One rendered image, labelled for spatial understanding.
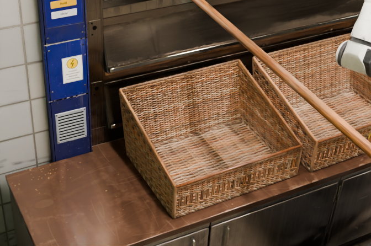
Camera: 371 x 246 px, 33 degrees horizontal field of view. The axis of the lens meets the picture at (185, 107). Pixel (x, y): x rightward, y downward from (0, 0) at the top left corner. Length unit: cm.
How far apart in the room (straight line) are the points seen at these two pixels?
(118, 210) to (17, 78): 59
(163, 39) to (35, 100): 53
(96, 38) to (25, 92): 32
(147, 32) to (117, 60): 16
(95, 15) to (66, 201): 68
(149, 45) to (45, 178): 64
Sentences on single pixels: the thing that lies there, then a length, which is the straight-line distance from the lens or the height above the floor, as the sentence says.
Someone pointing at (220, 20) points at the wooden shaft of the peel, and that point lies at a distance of 218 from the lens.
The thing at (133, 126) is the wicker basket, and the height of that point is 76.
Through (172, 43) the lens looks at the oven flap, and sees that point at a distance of 246.
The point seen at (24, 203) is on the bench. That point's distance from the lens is 236.
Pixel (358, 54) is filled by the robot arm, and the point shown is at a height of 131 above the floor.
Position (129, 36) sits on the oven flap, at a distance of 239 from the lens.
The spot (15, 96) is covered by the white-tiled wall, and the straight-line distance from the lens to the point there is 234.
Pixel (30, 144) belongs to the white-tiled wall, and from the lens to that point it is 248.
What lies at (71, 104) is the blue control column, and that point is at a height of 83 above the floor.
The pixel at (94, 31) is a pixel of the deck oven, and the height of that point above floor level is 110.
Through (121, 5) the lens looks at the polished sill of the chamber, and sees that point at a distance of 230.
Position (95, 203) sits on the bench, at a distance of 233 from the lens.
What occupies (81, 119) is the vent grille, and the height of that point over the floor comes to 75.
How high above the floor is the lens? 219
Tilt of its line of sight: 35 degrees down
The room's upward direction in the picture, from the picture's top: 4 degrees clockwise
